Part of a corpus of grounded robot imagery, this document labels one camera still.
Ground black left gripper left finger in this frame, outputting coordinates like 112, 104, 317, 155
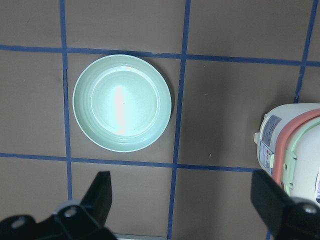
0, 171, 117, 240

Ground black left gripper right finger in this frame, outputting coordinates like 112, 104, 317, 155
250, 170, 320, 240

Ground white pink rice cooker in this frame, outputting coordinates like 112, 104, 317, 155
254, 103, 320, 205

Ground light green plate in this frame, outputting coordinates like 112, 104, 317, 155
72, 54, 172, 153

